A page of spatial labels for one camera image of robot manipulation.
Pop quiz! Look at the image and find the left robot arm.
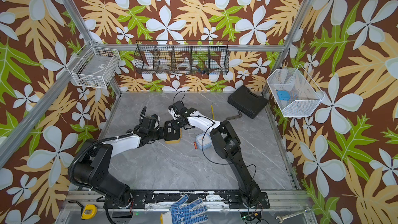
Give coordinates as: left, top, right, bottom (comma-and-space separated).
68, 115, 164, 207

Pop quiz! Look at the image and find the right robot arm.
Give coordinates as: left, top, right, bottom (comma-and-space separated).
168, 101, 261, 208

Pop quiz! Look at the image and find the grey allen wrench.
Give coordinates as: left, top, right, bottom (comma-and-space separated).
226, 111, 243, 120

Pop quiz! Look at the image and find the black plastic tool case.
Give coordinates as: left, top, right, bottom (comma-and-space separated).
228, 86, 268, 119

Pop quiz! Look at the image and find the blue dotted work glove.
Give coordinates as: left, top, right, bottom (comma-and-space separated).
160, 195, 208, 224

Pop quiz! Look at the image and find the yellow tape measure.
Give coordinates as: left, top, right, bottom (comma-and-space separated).
81, 204, 97, 220

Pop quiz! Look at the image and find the blue object in basket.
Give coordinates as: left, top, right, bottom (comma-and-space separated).
277, 90, 291, 101

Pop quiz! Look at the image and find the silver spanner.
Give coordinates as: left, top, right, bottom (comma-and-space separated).
275, 208, 311, 224

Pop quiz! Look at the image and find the black wire basket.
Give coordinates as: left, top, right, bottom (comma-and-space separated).
133, 40, 230, 75

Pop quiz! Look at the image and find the white wire basket left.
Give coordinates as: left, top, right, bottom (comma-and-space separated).
67, 41, 120, 89

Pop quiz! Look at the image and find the white wire basket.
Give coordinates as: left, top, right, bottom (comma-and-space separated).
67, 41, 120, 89
267, 65, 325, 118

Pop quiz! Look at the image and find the black mounting rail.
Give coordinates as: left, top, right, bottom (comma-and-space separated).
103, 189, 271, 209

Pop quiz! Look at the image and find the white wire basket right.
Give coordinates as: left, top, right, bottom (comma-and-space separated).
267, 65, 325, 118

